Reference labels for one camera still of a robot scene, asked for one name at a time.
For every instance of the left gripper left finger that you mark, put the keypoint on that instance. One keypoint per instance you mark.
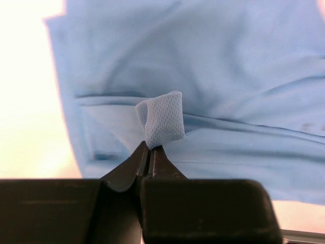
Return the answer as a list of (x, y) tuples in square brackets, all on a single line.
[(122, 177)]

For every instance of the light blue shorts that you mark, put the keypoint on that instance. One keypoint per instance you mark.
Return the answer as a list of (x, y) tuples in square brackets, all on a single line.
[(230, 89)]

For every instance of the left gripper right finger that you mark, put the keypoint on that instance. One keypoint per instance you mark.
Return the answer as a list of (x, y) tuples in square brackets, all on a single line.
[(161, 167)]

